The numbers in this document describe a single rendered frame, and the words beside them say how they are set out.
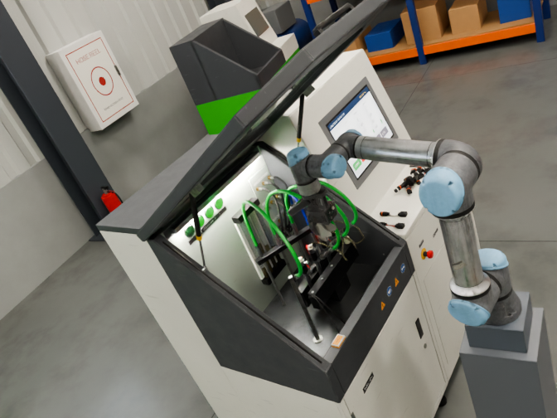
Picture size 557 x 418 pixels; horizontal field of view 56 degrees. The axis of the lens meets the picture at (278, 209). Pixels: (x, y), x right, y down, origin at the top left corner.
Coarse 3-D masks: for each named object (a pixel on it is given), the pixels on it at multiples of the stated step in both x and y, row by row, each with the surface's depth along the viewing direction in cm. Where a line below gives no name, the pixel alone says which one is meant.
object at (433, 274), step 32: (352, 64) 244; (320, 96) 224; (384, 96) 257; (288, 128) 212; (320, 128) 221; (352, 192) 228; (384, 192) 244; (416, 224) 221; (416, 256) 222; (448, 288) 250; (448, 320) 252; (448, 352) 253
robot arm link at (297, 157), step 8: (288, 152) 168; (296, 152) 166; (304, 152) 164; (288, 160) 166; (296, 160) 164; (304, 160) 164; (296, 168) 166; (304, 168) 164; (296, 176) 168; (304, 176) 166; (304, 184) 169
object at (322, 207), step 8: (320, 192) 173; (312, 200) 174; (320, 200) 171; (312, 208) 176; (320, 208) 174; (328, 208) 173; (336, 208) 177; (312, 216) 176; (320, 216) 174; (328, 216) 174; (328, 224) 174
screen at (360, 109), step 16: (352, 96) 239; (368, 96) 247; (336, 112) 229; (352, 112) 237; (368, 112) 245; (384, 112) 254; (336, 128) 227; (352, 128) 235; (368, 128) 243; (384, 128) 252; (352, 160) 231; (368, 160) 239; (352, 176) 230
